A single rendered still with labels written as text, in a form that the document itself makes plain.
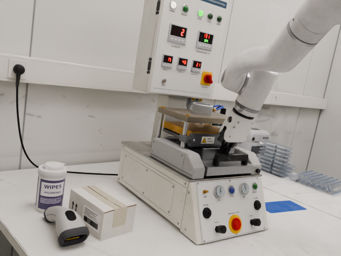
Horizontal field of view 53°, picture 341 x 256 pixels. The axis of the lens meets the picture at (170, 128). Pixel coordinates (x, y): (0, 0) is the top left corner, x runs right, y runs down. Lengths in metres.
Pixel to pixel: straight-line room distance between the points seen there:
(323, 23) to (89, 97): 1.09
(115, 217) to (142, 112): 0.90
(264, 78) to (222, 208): 0.43
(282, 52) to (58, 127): 1.02
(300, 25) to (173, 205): 0.66
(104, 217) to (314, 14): 0.74
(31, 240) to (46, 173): 0.21
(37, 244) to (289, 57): 0.81
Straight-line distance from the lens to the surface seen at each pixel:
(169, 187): 1.16
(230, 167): 1.17
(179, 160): 1.12
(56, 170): 1.13
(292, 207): 1.63
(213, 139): 1.22
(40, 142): 1.57
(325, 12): 0.85
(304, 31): 0.89
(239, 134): 1.15
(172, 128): 1.26
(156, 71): 1.29
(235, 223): 1.18
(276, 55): 0.96
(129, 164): 1.38
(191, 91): 1.41
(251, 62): 0.99
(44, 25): 1.51
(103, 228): 1.02
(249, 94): 1.08
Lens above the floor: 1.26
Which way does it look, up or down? 10 degrees down
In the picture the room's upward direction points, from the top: 9 degrees clockwise
